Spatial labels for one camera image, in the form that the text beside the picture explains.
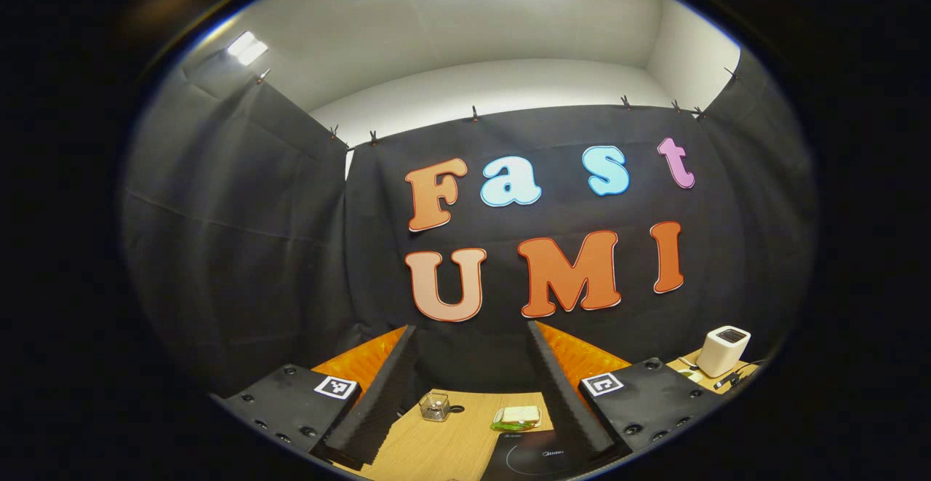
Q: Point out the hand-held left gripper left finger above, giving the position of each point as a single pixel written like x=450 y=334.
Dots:
x=382 y=408

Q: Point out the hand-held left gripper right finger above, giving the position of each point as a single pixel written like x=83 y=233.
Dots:
x=564 y=401

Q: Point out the black induction cooktop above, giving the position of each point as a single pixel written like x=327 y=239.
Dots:
x=531 y=459

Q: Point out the sandwich with lettuce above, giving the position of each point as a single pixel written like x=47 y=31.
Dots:
x=520 y=415

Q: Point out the white toaster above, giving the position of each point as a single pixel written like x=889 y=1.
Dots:
x=721 y=354

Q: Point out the ceiling light panel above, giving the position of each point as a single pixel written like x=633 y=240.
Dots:
x=247 y=48

